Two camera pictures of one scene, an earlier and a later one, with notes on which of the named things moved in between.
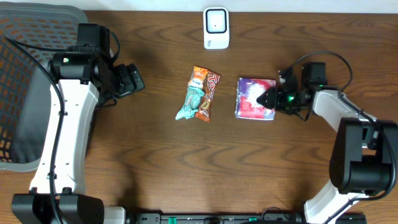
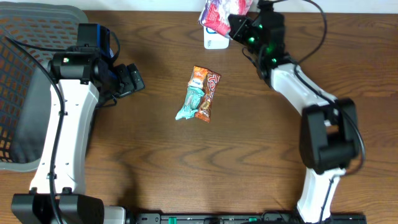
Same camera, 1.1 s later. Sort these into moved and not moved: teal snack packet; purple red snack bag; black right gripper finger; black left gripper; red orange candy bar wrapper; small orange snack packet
Moved: black right gripper finger; purple red snack bag
Not moved: red orange candy bar wrapper; teal snack packet; small orange snack packet; black left gripper
